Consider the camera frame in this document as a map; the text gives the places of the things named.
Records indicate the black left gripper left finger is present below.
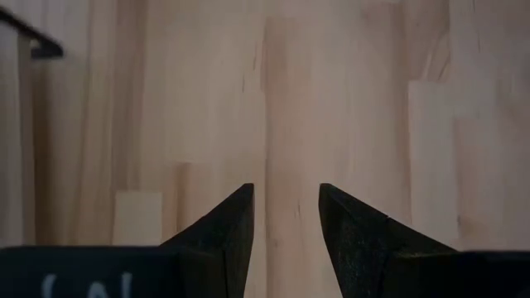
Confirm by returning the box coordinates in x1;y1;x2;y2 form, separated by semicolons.
159;183;256;298

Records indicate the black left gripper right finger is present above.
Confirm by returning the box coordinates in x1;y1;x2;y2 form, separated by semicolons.
317;183;456;298

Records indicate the black metal shelf frame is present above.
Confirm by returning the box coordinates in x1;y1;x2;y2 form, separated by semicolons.
0;6;65;61

